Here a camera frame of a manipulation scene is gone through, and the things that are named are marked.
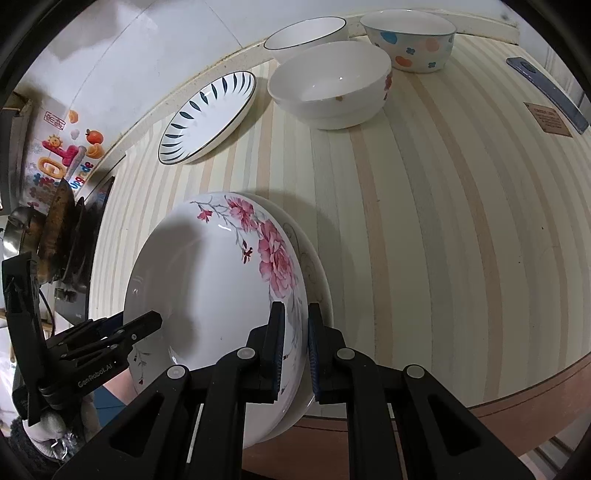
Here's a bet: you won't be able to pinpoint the white plate blue leaf print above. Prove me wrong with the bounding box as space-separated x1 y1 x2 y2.
158 70 257 166

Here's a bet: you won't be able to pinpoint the steel steamer pot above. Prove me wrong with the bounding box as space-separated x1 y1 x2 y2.
0 205 42 259

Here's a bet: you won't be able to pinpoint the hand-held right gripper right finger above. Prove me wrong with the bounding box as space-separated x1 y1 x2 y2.
308 303 537 480

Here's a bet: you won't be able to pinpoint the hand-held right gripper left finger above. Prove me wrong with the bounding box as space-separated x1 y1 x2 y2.
53 302 287 480

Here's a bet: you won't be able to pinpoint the white bowl black rim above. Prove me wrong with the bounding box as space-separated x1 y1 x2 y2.
263 17 349 63

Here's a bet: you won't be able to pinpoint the brown square coaster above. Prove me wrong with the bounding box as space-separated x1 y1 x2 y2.
524 102 573 137

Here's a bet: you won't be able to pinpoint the blue phone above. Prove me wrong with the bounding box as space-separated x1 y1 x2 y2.
505 56 589 134

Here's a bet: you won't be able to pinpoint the white bowl coloured dots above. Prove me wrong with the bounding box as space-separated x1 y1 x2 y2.
359 9 458 73

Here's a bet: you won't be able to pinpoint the colourful wall sticker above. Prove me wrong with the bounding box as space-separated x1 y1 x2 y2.
25 108 109 208

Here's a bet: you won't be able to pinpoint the person's left forearm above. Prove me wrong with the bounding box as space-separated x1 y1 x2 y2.
7 406 81 462

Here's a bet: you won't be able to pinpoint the person's left hand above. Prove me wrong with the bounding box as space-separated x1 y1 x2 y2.
102 364 138 409

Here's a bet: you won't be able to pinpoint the dark wok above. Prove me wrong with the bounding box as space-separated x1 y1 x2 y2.
37 178 81 283

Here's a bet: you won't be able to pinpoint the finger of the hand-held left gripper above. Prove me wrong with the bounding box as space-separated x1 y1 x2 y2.
46 314 125 345
58 311 163 365

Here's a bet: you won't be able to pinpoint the striped tablecloth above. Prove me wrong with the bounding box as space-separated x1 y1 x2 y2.
88 34 591 462

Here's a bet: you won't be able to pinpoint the large white bowl flower print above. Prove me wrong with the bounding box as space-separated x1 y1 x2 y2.
268 41 393 130

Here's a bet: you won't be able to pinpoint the white plate grey swirl print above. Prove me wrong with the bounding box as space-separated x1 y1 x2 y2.
252 194 334 439

